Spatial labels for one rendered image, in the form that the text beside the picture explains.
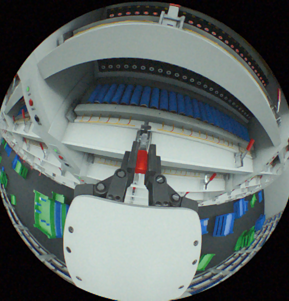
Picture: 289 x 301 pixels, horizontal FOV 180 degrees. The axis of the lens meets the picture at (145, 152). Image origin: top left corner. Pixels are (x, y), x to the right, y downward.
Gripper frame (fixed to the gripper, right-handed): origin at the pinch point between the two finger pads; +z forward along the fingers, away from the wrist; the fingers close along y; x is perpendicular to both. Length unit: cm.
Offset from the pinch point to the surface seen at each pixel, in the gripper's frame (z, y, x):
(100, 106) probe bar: 10.6, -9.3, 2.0
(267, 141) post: 7.7, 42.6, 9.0
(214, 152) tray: 8.1, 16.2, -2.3
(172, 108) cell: 13.0, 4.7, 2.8
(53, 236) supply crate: -31, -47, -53
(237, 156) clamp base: 7.3, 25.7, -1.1
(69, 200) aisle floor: 10, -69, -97
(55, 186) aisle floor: 17, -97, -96
